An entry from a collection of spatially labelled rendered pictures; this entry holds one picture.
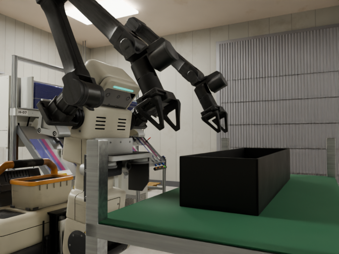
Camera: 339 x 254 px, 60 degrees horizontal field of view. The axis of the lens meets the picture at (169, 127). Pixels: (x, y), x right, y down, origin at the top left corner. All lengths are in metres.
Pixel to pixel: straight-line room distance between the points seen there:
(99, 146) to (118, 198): 0.66
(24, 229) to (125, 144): 0.48
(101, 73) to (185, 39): 5.76
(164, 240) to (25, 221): 0.82
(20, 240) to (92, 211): 0.70
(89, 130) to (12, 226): 0.44
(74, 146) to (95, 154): 0.59
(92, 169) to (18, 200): 0.83
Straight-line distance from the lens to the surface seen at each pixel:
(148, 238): 0.52
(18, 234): 1.25
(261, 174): 0.64
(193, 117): 6.36
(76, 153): 1.14
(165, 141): 6.64
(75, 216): 1.14
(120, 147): 1.15
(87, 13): 0.96
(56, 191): 1.38
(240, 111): 6.01
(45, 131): 1.01
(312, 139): 5.84
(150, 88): 0.76
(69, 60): 0.96
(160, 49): 0.77
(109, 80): 1.04
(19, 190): 1.36
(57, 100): 0.97
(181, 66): 1.21
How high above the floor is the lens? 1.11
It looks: 2 degrees up
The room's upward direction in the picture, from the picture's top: straight up
